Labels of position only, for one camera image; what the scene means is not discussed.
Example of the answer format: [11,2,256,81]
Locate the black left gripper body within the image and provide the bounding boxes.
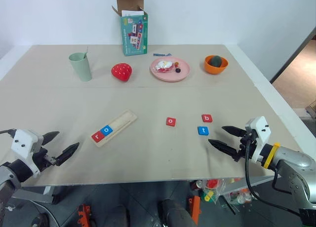
[31,144,62,174]

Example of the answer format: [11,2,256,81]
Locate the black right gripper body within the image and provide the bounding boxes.
[233,129,256,163]

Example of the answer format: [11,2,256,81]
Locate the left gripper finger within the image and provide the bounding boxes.
[56,142,80,166]
[42,131,60,146]

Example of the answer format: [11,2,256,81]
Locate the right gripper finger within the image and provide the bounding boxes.
[208,139,239,160]
[221,125,247,139]

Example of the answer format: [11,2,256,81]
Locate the wooden letter tray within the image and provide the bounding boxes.
[91,110,138,148]

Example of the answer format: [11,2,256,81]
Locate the red letter tile r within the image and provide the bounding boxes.
[91,131,107,143]

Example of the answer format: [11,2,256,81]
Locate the blue letter tile o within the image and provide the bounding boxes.
[100,126,114,137]

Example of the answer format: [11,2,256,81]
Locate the yellow wrist band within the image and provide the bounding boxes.
[263,142,281,168]

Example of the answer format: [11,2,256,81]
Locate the clear bag of colourful toys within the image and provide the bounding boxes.
[194,178,253,206]

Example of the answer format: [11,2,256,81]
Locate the orange and black tool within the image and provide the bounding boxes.
[77,204,92,226]

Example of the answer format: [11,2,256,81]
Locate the orange bowl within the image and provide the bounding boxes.
[204,55,229,75]

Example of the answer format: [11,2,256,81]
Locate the orange flat object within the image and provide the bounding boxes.
[188,195,201,225]

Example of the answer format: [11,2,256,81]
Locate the dark green toy avocado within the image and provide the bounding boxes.
[209,55,223,68]

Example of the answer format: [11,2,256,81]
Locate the pale green cup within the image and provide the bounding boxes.
[68,52,92,82]

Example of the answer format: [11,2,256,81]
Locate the dark rounded shape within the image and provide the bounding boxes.
[158,198,196,227]

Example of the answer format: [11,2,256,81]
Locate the pink plate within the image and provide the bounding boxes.
[150,57,191,82]

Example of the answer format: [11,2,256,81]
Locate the clear bag of toy pieces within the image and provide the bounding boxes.
[155,60,173,74]

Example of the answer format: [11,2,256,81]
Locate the red toy strawberry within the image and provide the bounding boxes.
[111,63,133,83]

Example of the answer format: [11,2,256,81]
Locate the green cardboard toy box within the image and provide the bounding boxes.
[111,0,149,57]

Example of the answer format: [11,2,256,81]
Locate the white paper sheets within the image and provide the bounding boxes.
[121,9,145,17]

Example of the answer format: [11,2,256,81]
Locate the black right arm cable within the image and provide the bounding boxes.
[244,137,303,218]

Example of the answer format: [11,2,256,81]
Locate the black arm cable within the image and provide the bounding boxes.
[0,129,17,139]
[244,137,303,218]

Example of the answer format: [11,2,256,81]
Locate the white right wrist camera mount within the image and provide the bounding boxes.
[244,115,272,163]

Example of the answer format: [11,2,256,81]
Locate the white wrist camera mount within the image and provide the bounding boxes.
[11,129,44,179]
[244,115,272,163]

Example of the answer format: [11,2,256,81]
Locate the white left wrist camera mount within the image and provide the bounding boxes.
[11,129,44,179]

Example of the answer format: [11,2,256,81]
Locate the grey table frame bar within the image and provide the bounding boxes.
[13,186,54,204]

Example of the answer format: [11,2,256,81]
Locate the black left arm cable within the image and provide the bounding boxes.
[0,129,17,139]

